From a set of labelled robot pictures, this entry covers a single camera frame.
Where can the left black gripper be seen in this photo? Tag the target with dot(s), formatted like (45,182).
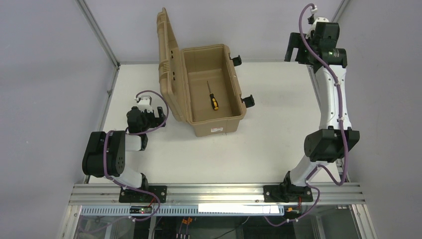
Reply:
(158,117)

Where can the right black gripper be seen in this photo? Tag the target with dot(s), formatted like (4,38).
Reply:
(297,48)

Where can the black yellow screwdriver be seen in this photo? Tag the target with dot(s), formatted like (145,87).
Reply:
(214,103)

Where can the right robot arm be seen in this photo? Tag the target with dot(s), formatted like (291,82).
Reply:
(327,69)

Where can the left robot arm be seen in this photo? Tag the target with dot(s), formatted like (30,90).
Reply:
(105,153)

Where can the tan plastic toolbox bin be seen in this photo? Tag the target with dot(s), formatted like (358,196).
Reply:
(183,76)

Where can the upper black toolbox latch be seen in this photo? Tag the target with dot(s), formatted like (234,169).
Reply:
(237,61)

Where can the black toolbox latch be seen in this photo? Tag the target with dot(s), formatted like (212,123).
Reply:
(248,101)
(237,61)

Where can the lower black toolbox latch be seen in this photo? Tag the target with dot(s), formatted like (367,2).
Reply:
(248,101)

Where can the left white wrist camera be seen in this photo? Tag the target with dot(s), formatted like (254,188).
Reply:
(144,103)

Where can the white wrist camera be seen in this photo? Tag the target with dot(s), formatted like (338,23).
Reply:
(144,103)
(312,21)

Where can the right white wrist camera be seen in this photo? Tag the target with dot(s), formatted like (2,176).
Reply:
(312,21)

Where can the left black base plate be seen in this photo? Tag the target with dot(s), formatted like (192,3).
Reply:
(131,196)

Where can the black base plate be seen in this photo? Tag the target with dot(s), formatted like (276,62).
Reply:
(286,194)
(131,196)

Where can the white slotted cable duct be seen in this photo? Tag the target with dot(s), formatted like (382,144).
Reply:
(195,210)

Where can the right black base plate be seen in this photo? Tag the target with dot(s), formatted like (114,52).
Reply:
(286,194)

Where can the aluminium front rail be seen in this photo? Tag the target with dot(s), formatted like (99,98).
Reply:
(194,194)

